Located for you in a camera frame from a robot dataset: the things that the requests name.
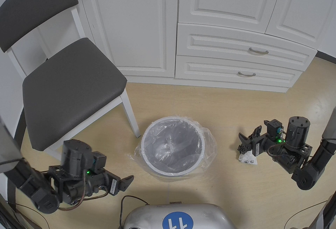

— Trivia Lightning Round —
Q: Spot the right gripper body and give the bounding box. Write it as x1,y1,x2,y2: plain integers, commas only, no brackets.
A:
251,134,299,174

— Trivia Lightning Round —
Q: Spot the white printed paper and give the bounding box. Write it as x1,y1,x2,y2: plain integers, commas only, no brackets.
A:
237,151,258,165

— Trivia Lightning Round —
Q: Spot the black cable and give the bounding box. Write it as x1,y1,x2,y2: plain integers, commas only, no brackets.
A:
119,196,150,227

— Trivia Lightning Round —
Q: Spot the clear plastic bag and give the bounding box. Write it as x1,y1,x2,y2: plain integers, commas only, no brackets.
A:
127,115,218,184

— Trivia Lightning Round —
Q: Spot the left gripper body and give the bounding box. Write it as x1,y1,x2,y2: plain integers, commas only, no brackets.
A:
62,171,122,198

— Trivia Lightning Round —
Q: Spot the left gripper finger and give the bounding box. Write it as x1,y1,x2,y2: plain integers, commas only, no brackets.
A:
119,175,134,192

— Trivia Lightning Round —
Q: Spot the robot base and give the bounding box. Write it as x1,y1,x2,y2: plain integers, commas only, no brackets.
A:
123,203,237,229

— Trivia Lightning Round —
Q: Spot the white chair with grey cushions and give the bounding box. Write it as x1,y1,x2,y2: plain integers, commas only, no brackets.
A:
0,0,141,161

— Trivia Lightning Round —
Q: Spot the white wardrobe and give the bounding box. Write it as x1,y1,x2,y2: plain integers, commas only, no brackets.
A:
72,0,336,93

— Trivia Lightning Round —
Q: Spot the white trash bin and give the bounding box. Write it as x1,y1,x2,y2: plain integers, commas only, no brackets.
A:
141,116,206,176

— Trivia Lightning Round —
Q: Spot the black plastic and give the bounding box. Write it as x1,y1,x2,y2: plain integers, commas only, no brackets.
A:
237,125,263,155

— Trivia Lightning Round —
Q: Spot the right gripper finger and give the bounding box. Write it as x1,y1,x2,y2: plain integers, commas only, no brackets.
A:
238,132,254,148

